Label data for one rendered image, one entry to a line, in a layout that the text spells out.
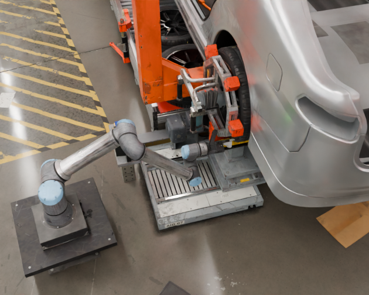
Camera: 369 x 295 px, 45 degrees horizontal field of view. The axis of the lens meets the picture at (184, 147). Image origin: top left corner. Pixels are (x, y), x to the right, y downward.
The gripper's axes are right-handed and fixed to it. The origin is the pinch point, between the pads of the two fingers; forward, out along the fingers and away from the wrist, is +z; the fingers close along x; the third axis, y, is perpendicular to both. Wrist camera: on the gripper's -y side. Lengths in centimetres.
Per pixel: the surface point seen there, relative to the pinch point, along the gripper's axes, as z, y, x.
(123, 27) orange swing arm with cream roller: -45, -120, -143
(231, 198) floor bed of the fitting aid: -1, 47, -32
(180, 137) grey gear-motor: -27, -7, -55
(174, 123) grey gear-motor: -29, -18, -51
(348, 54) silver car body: 89, -42, 14
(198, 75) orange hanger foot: -4, -52, -46
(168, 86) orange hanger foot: -29, -47, -44
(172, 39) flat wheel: -5, -96, -115
